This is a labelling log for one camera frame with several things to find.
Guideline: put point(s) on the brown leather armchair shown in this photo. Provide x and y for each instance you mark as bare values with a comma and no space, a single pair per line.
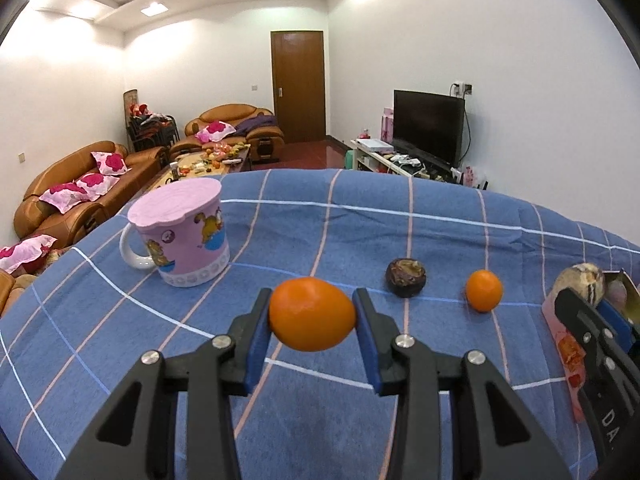
231,124

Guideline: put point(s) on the black television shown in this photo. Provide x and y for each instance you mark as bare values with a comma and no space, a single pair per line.
429,124

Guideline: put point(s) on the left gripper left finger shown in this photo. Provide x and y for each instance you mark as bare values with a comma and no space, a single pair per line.
133,435

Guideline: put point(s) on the white tv stand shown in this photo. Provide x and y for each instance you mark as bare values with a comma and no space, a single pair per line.
378,156

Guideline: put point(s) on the blue plaid tablecloth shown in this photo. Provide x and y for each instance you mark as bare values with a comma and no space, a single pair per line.
79,327

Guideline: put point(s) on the brown wooden door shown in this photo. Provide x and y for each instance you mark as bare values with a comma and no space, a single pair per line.
299,84

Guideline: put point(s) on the purple round fruit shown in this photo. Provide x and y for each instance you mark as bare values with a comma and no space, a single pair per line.
616,294

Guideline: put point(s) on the pink metal tin box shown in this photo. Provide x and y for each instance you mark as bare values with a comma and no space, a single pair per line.
560,335

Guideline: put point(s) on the cut beige fruit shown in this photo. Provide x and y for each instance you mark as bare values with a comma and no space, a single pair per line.
585,278

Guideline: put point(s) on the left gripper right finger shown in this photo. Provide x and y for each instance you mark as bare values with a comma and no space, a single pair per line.
493,433

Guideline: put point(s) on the orange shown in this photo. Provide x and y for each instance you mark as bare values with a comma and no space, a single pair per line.
483,291
310,315

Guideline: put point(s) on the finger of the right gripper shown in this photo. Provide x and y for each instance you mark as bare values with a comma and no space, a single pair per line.
625,334
592,335

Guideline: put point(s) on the brown leather long sofa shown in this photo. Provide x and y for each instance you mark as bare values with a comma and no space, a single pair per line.
67,201

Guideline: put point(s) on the black shelf with items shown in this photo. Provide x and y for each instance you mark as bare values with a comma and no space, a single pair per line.
146,129

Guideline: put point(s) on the dark passion fruit back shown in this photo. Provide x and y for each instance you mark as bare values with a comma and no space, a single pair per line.
405,277

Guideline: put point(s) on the cluttered coffee table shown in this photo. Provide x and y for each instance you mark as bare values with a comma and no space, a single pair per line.
213,160

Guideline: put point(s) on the pink cartoon mug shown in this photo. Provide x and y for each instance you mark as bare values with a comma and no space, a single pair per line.
179,231

